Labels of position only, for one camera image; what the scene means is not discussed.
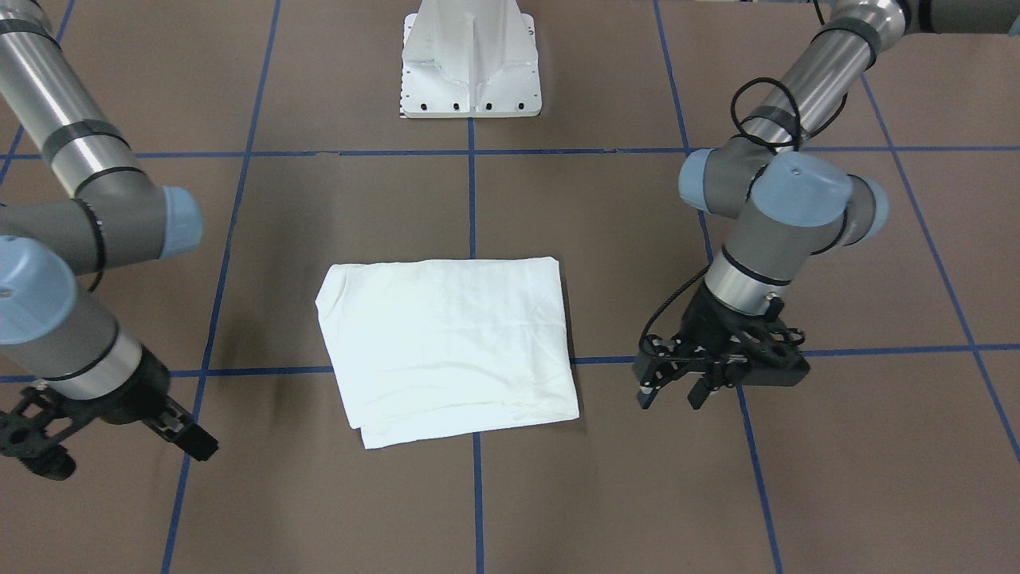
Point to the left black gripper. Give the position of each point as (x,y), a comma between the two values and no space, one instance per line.
(706,316)

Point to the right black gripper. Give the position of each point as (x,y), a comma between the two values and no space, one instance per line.
(130,397)

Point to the white long-sleeve printed shirt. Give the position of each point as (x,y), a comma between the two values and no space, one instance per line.
(447,347)

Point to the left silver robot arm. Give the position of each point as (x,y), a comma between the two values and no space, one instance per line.
(787,205)

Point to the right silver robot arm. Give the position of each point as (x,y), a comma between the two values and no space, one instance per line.
(87,365)

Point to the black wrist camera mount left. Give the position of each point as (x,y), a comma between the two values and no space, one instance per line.
(772,354)

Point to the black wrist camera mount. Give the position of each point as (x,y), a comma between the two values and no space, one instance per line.
(772,354)
(33,431)

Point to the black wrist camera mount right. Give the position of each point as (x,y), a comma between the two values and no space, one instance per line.
(33,431)

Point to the white camera pole base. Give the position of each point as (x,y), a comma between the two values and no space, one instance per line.
(470,60)

